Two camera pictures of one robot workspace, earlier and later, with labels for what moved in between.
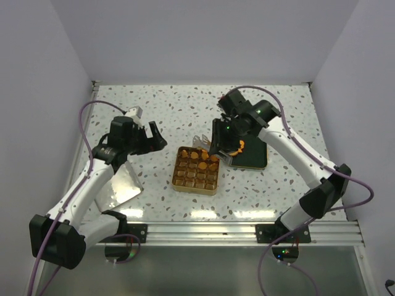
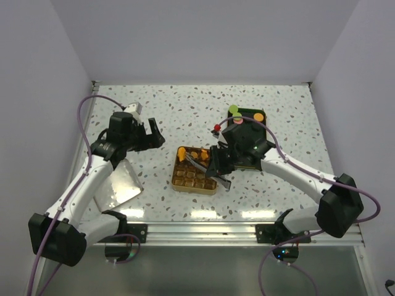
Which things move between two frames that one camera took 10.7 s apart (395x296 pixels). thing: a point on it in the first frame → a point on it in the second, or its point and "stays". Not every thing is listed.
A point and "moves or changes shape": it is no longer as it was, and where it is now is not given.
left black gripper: (152, 143) stays
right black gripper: (220, 142) → (216, 168)
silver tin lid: (123, 185) stays
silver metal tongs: (204, 143) → (226, 182)
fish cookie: (239, 150) moves or changes shape
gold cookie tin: (195, 171) stays
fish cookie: (204, 153) stays
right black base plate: (268, 233) stays
